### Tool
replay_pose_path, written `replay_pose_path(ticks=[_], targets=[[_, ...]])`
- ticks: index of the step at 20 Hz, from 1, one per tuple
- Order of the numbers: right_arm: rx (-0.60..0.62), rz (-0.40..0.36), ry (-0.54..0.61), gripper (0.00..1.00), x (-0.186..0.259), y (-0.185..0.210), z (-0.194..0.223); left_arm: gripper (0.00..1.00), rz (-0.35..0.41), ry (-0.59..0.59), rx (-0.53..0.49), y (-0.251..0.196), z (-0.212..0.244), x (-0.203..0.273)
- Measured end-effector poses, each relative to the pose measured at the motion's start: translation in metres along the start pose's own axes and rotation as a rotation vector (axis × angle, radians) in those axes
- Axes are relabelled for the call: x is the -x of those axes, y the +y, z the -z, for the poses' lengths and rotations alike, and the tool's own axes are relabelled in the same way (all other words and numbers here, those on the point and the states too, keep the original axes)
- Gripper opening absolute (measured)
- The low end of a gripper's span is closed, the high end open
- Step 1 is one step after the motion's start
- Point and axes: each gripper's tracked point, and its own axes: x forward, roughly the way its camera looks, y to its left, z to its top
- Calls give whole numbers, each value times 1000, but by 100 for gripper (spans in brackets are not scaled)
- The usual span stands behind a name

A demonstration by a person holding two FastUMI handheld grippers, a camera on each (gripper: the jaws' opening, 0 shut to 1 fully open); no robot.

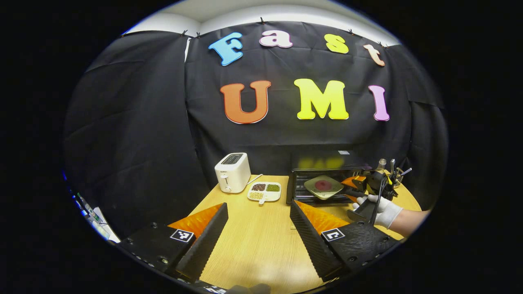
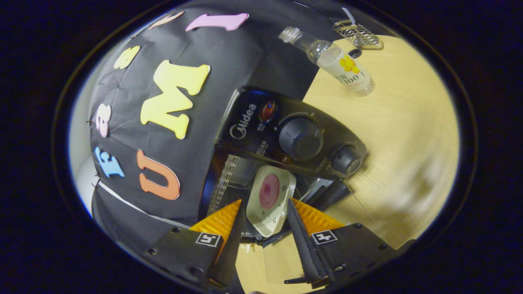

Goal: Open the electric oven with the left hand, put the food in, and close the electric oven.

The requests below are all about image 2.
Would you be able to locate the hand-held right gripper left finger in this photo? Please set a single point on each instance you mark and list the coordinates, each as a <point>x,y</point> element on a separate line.
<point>229,261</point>

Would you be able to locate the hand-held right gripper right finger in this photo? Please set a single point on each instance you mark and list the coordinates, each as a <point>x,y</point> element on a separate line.
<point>304,249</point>

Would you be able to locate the white square plate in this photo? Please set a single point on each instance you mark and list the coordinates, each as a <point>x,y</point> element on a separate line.
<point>267,218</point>

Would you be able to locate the pink round meat slice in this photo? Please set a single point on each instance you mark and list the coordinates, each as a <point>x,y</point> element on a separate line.
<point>269,191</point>

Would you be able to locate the black electric oven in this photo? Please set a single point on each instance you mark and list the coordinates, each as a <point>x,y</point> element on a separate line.
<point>245,139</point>

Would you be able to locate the clear plastic bottle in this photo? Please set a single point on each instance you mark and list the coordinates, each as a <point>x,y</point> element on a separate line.
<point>339,63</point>

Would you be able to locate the black bottle cap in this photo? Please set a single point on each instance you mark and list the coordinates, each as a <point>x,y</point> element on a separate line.
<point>355,53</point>

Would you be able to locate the metal utensil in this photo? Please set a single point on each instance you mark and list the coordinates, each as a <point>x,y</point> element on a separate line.
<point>348,15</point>

